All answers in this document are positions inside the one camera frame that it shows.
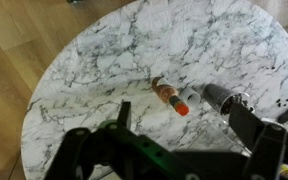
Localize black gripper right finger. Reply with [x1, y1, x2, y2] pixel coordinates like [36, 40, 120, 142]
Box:
[229, 104, 264, 150]

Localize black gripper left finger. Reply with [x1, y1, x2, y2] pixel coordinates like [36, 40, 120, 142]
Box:
[117, 101, 131, 129]

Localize dark glass jar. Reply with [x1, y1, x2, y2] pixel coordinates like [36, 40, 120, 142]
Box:
[202, 84, 250, 115]

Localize hot sauce bottle red cap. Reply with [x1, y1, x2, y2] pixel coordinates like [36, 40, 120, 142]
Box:
[151, 77, 189, 116]

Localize white plastic cup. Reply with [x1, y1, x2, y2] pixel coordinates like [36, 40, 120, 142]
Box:
[180, 88, 201, 107]

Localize round marble table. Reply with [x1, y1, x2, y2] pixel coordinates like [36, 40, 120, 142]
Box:
[21, 0, 288, 180]

